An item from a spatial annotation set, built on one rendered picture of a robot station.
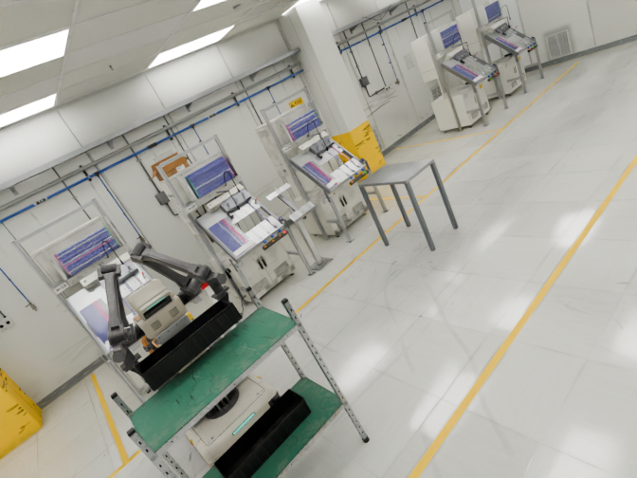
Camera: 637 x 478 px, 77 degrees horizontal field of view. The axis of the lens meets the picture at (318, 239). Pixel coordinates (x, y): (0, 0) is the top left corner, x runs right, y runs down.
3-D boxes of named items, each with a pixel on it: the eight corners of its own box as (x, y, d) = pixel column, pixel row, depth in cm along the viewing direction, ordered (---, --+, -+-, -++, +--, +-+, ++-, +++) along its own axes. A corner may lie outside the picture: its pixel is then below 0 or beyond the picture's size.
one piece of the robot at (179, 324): (168, 364, 249) (148, 338, 241) (204, 335, 262) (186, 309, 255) (175, 372, 236) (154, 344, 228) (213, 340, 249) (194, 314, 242)
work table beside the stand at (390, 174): (433, 251, 402) (406, 180, 374) (385, 246, 459) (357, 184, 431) (458, 227, 422) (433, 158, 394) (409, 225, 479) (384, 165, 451)
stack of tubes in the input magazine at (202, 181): (235, 176, 465) (224, 155, 455) (199, 198, 441) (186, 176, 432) (231, 176, 475) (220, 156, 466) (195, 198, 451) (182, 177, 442)
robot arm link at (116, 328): (120, 266, 220) (99, 271, 217) (118, 261, 216) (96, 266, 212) (131, 339, 200) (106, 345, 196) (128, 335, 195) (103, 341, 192)
